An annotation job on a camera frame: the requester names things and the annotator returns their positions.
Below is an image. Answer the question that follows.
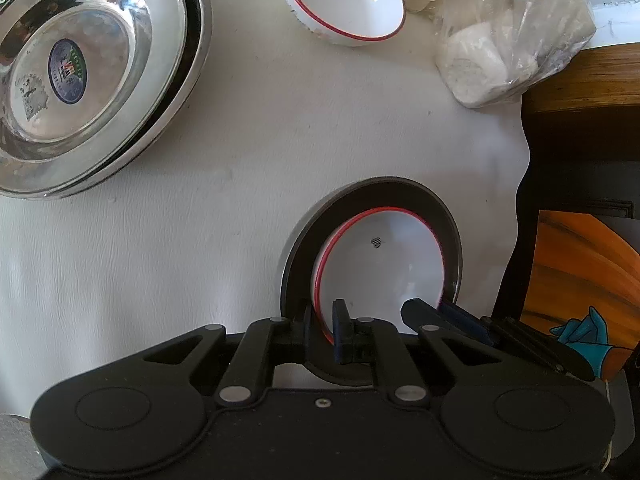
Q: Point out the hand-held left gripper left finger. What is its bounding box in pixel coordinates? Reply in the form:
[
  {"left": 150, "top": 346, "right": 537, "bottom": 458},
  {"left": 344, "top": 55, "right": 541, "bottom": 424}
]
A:
[{"left": 142, "top": 305, "right": 321, "bottom": 406}]

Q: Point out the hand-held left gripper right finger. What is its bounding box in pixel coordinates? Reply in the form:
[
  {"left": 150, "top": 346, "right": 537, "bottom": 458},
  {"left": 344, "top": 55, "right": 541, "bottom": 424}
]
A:
[{"left": 331, "top": 299, "right": 506, "bottom": 406}]

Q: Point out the stainless steel bowl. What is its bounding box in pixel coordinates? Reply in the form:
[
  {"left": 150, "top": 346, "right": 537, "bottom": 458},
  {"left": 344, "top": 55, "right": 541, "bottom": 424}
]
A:
[{"left": 280, "top": 176, "right": 462, "bottom": 388}]

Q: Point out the steel plate with blue sticker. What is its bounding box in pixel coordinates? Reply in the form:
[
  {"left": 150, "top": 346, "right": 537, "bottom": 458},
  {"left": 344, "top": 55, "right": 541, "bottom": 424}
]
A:
[{"left": 0, "top": 0, "right": 190, "bottom": 196}]

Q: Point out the brown wooden frame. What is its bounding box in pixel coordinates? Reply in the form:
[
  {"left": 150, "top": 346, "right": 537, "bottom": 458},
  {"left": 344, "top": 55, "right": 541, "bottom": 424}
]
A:
[{"left": 522, "top": 42, "right": 640, "bottom": 116}]

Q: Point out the clear bag of steamed buns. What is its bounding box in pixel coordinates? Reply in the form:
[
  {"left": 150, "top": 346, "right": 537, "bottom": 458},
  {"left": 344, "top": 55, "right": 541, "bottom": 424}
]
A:
[{"left": 372, "top": 0, "right": 598, "bottom": 109}]

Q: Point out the orange painted picture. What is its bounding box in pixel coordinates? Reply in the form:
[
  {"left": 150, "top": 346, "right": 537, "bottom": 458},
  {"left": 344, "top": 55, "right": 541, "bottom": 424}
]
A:
[{"left": 520, "top": 210, "right": 640, "bottom": 376}]

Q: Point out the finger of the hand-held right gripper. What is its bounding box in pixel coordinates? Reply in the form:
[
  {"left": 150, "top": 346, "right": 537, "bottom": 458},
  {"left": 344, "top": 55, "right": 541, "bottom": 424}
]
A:
[
  {"left": 481, "top": 316, "right": 593, "bottom": 377},
  {"left": 400, "top": 298, "right": 501, "bottom": 348}
]

